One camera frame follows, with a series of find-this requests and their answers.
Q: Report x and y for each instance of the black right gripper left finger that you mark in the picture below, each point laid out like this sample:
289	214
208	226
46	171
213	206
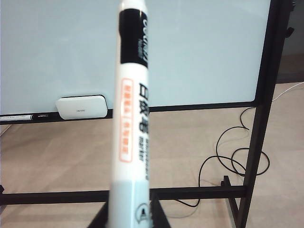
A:
104	218

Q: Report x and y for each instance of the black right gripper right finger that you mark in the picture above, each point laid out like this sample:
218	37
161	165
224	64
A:
158	213

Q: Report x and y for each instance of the white whiteboard marker with print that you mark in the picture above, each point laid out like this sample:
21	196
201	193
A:
130	118

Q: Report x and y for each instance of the white whiteboard eraser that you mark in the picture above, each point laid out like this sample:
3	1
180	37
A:
80	108

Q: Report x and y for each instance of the white marker with black cap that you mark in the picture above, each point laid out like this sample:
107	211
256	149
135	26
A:
16	117

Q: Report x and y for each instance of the white glass whiteboard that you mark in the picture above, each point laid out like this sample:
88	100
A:
59	47

